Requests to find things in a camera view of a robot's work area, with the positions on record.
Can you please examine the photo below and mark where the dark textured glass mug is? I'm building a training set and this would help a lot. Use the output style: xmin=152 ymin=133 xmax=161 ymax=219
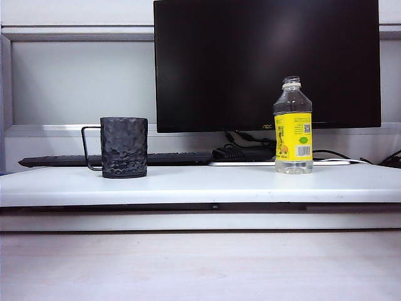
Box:
xmin=81 ymin=116 xmax=149 ymax=180

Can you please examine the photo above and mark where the black computer monitor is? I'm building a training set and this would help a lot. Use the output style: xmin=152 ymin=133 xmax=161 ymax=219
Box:
xmin=153 ymin=0 xmax=383 ymax=134

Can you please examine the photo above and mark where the clear bottle with yellow label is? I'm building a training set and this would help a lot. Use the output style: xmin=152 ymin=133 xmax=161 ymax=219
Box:
xmin=273 ymin=75 xmax=315 ymax=176

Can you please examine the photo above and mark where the black computer keyboard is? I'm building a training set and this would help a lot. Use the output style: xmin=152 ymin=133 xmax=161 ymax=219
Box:
xmin=18 ymin=151 xmax=214 ymax=168

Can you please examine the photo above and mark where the white cable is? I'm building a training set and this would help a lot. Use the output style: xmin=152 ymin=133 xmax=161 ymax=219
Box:
xmin=313 ymin=157 xmax=374 ymax=165

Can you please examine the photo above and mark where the black cable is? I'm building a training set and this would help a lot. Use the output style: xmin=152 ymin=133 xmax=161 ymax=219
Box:
xmin=377 ymin=149 xmax=401 ymax=168
xmin=312 ymin=148 xmax=375 ymax=165
xmin=224 ymin=130 xmax=277 ymax=150

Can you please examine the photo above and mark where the aluminium partition frame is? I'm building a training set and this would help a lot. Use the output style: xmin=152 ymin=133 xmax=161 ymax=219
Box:
xmin=0 ymin=24 xmax=401 ymax=139

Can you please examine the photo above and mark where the black power adapter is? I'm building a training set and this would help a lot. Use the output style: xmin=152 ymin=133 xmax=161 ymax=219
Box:
xmin=212 ymin=143 xmax=276 ymax=162

